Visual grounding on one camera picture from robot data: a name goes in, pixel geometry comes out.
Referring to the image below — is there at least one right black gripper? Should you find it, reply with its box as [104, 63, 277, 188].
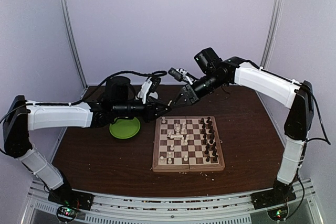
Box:
[170, 71, 226, 108]

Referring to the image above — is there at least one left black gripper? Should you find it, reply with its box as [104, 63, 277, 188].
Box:
[113, 96, 172, 123]

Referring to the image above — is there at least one white chess piece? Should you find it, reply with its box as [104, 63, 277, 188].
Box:
[167, 134, 184, 140]

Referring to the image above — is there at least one wooden chess board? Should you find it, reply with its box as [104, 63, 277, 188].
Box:
[152, 115, 225, 173]

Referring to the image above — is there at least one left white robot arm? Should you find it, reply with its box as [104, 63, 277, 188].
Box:
[3, 76, 170, 205]

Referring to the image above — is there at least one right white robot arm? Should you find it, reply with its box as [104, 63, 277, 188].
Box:
[171, 56, 314, 204]

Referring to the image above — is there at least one green plastic plate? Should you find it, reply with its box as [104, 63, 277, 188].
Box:
[109, 118, 141, 140]

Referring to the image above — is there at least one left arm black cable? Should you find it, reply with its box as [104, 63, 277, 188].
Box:
[70, 70, 168, 105]

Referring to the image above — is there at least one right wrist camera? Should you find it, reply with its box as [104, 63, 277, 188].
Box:
[194, 47, 223, 74]

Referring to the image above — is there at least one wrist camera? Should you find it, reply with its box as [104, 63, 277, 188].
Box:
[104, 76, 131, 102]
[194, 47, 223, 74]

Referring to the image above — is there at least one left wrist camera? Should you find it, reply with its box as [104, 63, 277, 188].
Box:
[104, 76, 131, 102]

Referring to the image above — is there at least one right aluminium frame post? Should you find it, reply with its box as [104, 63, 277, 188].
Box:
[261, 0, 284, 69]

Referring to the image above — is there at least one aluminium frame post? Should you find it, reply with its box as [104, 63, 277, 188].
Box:
[261, 0, 284, 69]
[60, 0, 88, 89]

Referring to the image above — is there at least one aluminium front rail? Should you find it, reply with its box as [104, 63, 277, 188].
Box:
[26, 178, 320, 224]

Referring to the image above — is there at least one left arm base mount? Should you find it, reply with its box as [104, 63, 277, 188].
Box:
[48, 191, 94, 210]

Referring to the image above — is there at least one left aluminium frame post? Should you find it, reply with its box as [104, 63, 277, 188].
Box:
[60, 0, 88, 89]

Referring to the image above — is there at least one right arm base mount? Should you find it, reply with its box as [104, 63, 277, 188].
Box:
[250, 189, 297, 210]

